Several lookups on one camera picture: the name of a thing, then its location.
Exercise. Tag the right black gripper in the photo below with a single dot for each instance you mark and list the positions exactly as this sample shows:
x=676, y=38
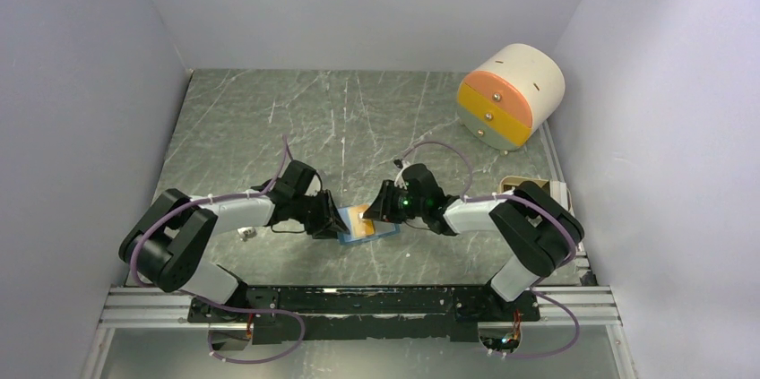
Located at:
x=383, y=208

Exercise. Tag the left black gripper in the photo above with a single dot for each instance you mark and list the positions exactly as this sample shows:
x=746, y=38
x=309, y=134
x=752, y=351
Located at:
x=330, y=221

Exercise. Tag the blue card holder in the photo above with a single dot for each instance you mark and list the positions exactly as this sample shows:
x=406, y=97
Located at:
x=383, y=229

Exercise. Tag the orange credit card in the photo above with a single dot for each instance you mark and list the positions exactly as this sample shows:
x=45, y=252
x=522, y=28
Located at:
x=360, y=228

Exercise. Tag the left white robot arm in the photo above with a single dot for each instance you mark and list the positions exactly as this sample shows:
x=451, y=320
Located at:
x=167, y=244

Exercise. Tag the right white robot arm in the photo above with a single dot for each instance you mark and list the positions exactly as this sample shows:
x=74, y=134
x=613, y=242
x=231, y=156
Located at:
x=542, y=234

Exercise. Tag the small white plastic piece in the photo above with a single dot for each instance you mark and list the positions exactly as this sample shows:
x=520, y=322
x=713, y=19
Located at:
x=246, y=233

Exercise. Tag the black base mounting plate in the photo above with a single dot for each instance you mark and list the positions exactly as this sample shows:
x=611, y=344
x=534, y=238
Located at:
x=277, y=314

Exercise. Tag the beige cylindrical drawer box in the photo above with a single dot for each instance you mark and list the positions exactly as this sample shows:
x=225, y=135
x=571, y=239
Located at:
x=506, y=99

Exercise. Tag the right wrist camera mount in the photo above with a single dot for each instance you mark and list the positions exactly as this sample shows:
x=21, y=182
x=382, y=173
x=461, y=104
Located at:
x=401, y=164

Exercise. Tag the aluminium rail frame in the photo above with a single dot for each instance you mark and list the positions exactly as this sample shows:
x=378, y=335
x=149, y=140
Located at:
x=151, y=307

